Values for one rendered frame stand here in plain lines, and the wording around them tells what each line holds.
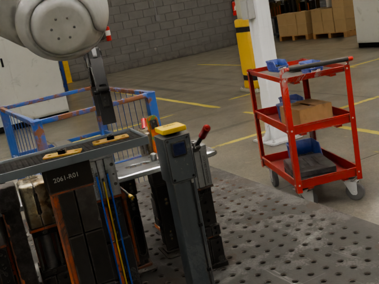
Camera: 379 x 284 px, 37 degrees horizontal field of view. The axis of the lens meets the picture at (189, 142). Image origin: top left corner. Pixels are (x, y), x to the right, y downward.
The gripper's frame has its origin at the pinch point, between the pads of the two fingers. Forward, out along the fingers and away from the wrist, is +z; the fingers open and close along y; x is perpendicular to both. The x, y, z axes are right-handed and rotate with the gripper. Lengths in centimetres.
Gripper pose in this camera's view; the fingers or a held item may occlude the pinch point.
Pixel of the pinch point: (105, 114)
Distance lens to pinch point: 130.3
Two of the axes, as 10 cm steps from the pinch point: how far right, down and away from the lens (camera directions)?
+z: 1.8, 9.6, 2.3
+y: -2.5, -1.8, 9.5
